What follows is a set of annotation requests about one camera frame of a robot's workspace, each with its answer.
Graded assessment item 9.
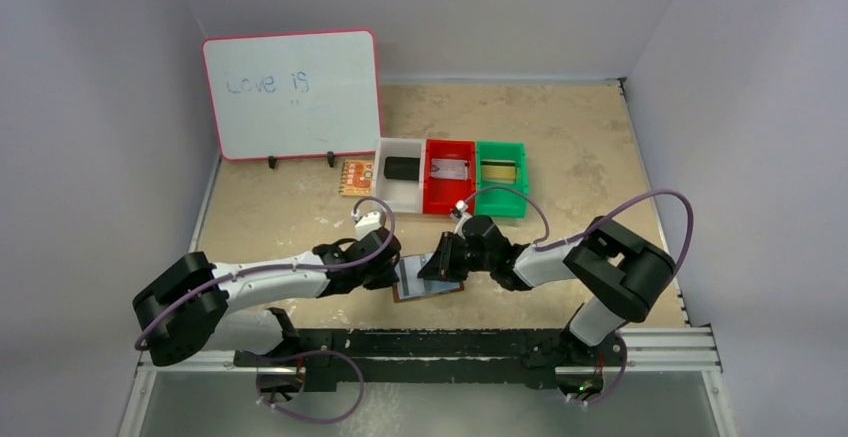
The black card in white bin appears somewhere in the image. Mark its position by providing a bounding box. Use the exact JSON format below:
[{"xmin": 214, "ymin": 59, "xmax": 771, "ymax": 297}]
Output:
[{"xmin": 383, "ymin": 156, "xmax": 421, "ymax": 182}]

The green plastic bin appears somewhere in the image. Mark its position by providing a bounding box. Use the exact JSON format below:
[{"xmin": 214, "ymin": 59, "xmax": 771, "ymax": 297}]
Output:
[{"xmin": 474, "ymin": 141, "xmax": 529, "ymax": 218}]

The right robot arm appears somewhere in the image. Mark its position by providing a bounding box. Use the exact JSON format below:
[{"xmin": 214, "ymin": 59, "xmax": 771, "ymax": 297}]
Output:
[{"xmin": 417, "ymin": 216, "xmax": 676, "ymax": 364}]

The aluminium frame rail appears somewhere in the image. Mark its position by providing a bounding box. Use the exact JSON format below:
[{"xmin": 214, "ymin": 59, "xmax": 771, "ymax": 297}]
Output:
[{"xmin": 119, "ymin": 328, "xmax": 736, "ymax": 436}]

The silver card in red bin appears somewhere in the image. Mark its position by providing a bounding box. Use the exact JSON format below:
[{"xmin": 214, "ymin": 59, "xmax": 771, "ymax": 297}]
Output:
[{"xmin": 430, "ymin": 158, "xmax": 470, "ymax": 181}]

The orange patterned card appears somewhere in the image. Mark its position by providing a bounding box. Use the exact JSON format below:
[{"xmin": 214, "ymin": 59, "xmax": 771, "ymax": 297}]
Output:
[{"xmin": 339, "ymin": 159, "xmax": 374, "ymax": 197}]

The red plastic bin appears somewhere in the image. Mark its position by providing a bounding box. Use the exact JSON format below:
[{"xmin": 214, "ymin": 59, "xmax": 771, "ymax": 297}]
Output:
[{"xmin": 422, "ymin": 139, "xmax": 476, "ymax": 215}]

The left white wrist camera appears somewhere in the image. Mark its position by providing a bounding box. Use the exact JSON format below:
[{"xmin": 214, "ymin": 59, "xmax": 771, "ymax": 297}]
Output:
[{"xmin": 354, "ymin": 210, "xmax": 387, "ymax": 240}]

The gold card in green bin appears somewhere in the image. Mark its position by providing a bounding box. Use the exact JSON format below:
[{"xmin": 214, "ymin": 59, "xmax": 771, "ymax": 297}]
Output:
[{"xmin": 480, "ymin": 160, "xmax": 518, "ymax": 184}]

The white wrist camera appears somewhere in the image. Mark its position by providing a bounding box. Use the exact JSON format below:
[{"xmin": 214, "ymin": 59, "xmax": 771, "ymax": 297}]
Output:
[
  {"xmin": 354, "ymin": 210, "xmax": 387, "ymax": 240},
  {"xmin": 450, "ymin": 200, "xmax": 473, "ymax": 233}
]

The white plastic bin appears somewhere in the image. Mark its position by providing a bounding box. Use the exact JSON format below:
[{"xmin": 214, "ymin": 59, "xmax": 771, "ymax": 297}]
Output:
[{"xmin": 371, "ymin": 137, "xmax": 425, "ymax": 214}]

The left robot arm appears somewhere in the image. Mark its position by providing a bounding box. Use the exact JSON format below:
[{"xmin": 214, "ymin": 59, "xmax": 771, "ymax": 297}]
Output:
[{"xmin": 132, "ymin": 228, "xmax": 402, "ymax": 366}]

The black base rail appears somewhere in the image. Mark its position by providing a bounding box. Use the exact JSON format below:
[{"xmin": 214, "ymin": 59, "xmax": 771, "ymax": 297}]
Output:
[{"xmin": 234, "ymin": 328, "xmax": 626, "ymax": 393}]

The brown leather card holder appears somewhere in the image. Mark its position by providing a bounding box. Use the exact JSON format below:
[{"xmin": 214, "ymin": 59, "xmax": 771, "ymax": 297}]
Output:
[{"xmin": 392, "ymin": 253, "xmax": 464, "ymax": 303}]

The pink framed whiteboard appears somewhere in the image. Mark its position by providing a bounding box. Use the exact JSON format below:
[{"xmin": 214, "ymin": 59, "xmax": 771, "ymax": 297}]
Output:
[{"xmin": 201, "ymin": 28, "xmax": 382, "ymax": 161}]

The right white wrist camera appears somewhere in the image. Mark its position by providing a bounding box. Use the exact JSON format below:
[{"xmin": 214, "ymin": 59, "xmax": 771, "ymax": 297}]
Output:
[{"xmin": 450, "ymin": 200, "xmax": 473, "ymax": 233}]

